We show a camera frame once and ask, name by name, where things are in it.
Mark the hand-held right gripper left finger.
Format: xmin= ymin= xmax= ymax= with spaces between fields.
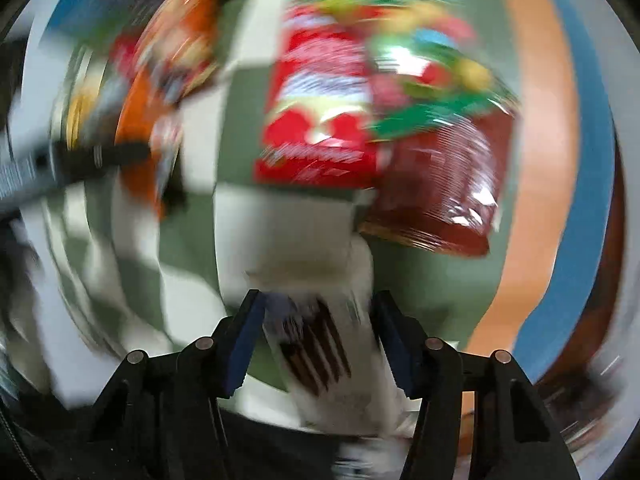
xmin=90 ymin=289 xmax=267 ymax=480

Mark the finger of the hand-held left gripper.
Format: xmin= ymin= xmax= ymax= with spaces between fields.
xmin=50 ymin=141 xmax=156 ymax=176
xmin=160 ymin=175 xmax=189 ymax=212

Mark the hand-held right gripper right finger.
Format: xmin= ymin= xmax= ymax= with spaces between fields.
xmin=372 ymin=290 xmax=581 ymax=480

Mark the orange snack bag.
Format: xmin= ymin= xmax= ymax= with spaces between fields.
xmin=114 ymin=0 xmax=224 ymax=217

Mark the white chocolate stick snack packet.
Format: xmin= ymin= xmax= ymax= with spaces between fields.
xmin=245 ymin=245 xmax=416 ymax=436

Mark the green white checkered cloth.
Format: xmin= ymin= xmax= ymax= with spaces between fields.
xmin=45 ymin=0 xmax=521 ymax=411

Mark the blue and green printed box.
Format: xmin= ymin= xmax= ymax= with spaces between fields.
xmin=50 ymin=0 xmax=401 ymax=46

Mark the bright red snack bag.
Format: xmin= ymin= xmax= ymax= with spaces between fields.
xmin=252 ymin=0 xmax=387 ymax=191

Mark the dark red green-topped snack bag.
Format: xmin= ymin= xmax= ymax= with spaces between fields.
xmin=357 ymin=0 xmax=522 ymax=259

